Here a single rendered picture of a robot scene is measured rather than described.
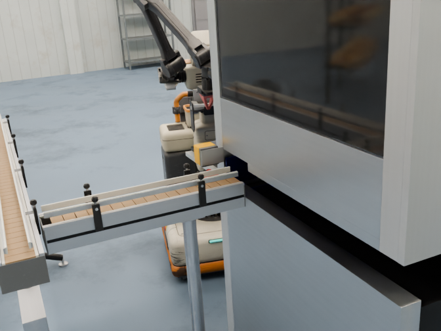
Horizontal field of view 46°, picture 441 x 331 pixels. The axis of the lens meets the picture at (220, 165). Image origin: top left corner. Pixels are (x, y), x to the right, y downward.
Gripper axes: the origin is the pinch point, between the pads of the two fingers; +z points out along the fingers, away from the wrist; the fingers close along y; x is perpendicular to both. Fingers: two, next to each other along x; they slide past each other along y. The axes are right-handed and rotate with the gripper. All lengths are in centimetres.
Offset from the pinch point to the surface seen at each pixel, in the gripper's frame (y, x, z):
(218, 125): 38.2, -12.7, -8.2
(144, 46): -951, 261, 221
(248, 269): 65, -13, 40
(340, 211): 112, -13, -13
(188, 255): 59, -34, 31
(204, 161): 42.8, -20.8, 2.8
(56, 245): 60, -78, 12
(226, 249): 46, -13, 44
